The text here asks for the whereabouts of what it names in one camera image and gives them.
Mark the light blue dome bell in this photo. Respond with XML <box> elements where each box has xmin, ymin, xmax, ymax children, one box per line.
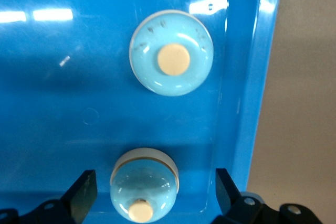
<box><xmin>129</xmin><ymin>9</ymin><xmax>214</xmax><ymax>97</ymax></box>
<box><xmin>109</xmin><ymin>147</ymin><xmax>180</xmax><ymax>222</ymax></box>

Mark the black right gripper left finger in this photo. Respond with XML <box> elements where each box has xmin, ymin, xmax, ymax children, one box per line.
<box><xmin>0</xmin><ymin>170</ymin><xmax>98</xmax><ymax>224</ymax></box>

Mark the blue plastic tray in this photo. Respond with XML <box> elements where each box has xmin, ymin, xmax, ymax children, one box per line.
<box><xmin>0</xmin><ymin>0</ymin><xmax>281</xmax><ymax>224</ymax></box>

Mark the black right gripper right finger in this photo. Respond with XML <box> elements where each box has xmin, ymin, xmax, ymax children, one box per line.
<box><xmin>215</xmin><ymin>168</ymin><xmax>322</xmax><ymax>224</ymax></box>

